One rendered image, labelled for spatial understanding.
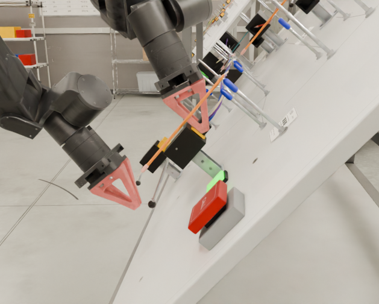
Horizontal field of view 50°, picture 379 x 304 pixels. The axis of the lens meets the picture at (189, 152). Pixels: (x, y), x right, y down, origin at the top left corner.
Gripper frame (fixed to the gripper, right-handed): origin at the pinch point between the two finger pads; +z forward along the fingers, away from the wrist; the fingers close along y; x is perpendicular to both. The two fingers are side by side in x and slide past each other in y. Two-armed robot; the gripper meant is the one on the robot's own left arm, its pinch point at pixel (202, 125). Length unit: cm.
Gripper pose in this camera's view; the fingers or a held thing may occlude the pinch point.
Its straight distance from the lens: 64.0
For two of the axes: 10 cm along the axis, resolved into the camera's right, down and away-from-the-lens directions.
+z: 4.5, 8.8, 1.7
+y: 0.4, -2.1, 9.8
